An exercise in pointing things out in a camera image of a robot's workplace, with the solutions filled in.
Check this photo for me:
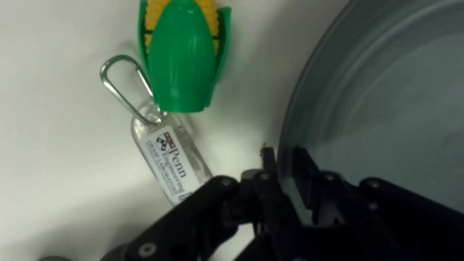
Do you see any green yellow corn toy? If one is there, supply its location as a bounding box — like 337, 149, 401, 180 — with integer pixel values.
136, 0, 231, 115

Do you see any grey frying pan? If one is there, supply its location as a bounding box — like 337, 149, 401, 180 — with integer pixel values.
278, 0, 464, 229

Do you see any clear sanitizer bottle with carabiner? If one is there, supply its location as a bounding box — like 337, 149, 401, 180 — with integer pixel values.
99, 54, 214, 207

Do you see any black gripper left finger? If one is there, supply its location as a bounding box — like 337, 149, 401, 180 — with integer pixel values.
259, 144, 282, 200

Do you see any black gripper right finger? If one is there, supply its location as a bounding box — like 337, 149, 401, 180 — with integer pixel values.
291, 145, 323, 209

